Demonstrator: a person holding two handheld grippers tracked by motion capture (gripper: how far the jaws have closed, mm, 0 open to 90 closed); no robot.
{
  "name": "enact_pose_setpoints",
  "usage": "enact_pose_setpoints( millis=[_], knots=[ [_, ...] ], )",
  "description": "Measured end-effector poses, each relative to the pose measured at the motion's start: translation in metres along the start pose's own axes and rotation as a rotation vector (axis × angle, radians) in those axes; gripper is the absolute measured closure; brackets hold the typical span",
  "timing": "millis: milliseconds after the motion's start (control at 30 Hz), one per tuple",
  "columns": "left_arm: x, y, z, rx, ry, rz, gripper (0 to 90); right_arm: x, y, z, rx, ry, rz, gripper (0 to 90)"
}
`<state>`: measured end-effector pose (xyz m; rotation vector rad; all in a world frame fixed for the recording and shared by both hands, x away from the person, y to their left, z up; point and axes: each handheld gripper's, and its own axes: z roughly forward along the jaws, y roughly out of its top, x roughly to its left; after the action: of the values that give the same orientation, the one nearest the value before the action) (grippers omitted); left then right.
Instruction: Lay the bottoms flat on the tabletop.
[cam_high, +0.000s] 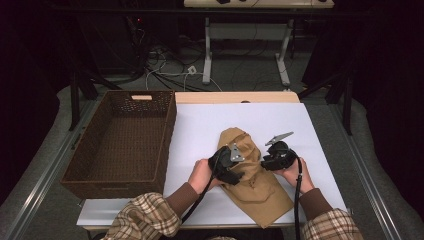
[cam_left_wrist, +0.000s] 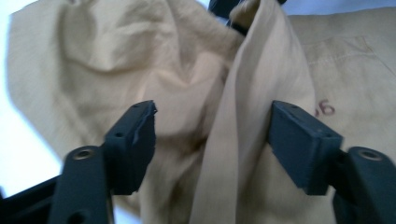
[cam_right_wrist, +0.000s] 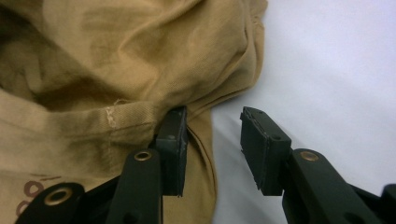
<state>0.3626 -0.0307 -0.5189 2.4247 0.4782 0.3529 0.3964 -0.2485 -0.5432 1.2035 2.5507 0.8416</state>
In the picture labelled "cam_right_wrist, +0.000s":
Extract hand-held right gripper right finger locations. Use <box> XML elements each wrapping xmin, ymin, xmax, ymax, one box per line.
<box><xmin>239</xmin><ymin>105</ymin><xmax>292</xmax><ymax>197</ymax></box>

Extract white table mat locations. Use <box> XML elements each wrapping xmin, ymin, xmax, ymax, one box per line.
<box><xmin>211</xmin><ymin>0</ymin><xmax>396</xmax><ymax>224</ymax></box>

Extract tan pants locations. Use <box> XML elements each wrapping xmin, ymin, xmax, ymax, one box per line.
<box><xmin>0</xmin><ymin>0</ymin><xmax>269</xmax><ymax>224</ymax></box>

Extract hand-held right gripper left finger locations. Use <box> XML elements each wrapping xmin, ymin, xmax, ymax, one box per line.
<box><xmin>153</xmin><ymin>105</ymin><xmax>189</xmax><ymax>198</ymax></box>

